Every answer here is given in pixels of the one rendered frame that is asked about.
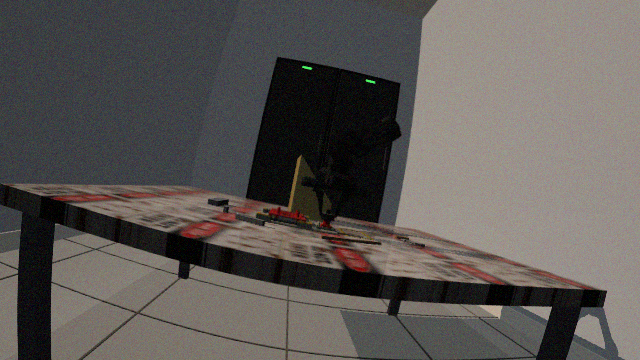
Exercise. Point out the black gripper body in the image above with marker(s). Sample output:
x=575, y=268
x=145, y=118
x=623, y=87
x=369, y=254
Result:
x=311, y=182

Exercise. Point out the black wheel with grey rim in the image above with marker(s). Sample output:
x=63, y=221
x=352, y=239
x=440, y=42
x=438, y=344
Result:
x=327, y=217

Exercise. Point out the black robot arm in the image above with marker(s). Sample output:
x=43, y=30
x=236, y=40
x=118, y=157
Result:
x=356, y=143

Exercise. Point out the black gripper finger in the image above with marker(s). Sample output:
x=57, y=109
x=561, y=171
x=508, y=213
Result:
x=320, y=199
x=341, y=202

